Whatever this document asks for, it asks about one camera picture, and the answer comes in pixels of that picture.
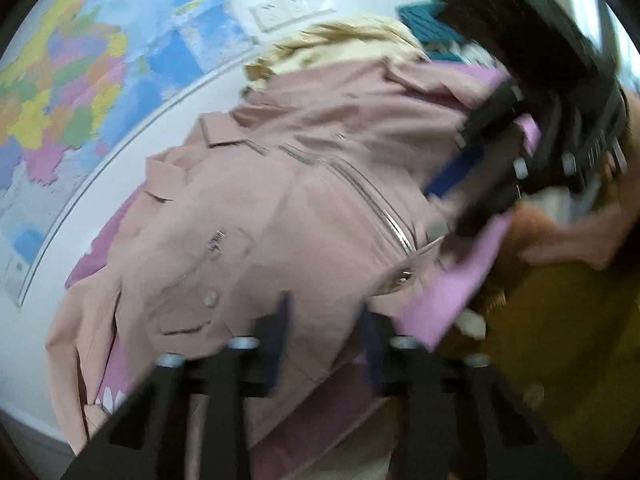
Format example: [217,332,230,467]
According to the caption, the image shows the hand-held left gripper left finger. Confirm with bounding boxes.
[60,290,292,480]

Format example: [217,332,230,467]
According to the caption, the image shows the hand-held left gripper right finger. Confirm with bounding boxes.
[360,305,576,480]

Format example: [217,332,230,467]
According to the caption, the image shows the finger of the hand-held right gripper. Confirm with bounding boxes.
[457,82,526,148]
[425,125,531,241]

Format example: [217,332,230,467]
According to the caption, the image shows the dusty pink jacket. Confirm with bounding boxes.
[45,52,516,456]

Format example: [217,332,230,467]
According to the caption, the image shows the person's right forearm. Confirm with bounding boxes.
[517,110,640,273]

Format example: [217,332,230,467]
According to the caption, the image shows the pink daisy print blanket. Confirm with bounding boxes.
[65,67,543,480]

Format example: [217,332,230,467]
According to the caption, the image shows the teal plastic basket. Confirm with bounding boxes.
[397,0,496,63]

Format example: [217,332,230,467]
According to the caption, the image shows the cream garment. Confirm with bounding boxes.
[243,15,431,91]

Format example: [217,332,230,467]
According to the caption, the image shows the mustard yellow cloth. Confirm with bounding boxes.
[485,260,640,480]

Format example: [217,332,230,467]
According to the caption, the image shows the colourful wall map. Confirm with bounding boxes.
[0,0,256,308]

